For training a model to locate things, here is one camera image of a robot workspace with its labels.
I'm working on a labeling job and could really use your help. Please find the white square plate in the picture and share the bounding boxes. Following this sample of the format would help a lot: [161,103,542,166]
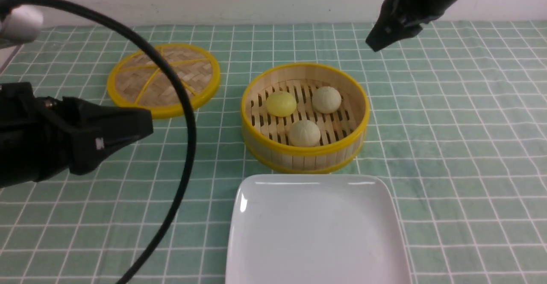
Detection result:
[225,174,412,284]

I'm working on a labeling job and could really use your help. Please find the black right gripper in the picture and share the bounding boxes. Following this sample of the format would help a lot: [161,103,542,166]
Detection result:
[365,0,457,52]

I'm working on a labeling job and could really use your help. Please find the white steamed bun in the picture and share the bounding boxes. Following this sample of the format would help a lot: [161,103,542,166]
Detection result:
[288,120,321,147]

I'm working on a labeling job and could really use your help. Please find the beige steamed bun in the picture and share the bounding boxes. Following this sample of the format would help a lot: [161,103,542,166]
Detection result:
[312,87,342,114]

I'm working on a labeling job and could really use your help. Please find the yellow bamboo steamer lid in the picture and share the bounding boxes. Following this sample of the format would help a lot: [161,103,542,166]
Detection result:
[107,43,221,119]

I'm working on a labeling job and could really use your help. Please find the yellow bamboo steamer basket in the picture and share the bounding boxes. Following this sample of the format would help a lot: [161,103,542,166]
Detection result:
[240,62,371,174]

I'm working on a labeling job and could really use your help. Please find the black camera cable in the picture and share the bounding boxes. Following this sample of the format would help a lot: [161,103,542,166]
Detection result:
[0,0,197,284]

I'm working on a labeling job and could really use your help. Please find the yellow steamed bun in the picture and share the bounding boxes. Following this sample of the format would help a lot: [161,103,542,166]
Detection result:
[266,91,297,118]

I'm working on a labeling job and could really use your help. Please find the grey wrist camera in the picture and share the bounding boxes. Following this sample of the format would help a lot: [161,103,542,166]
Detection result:
[0,0,44,49]

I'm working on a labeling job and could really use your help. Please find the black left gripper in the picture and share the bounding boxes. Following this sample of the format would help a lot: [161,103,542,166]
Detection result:
[0,83,153,188]

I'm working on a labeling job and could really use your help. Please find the green checkered tablecloth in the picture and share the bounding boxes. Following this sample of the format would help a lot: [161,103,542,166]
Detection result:
[0,21,547,284]

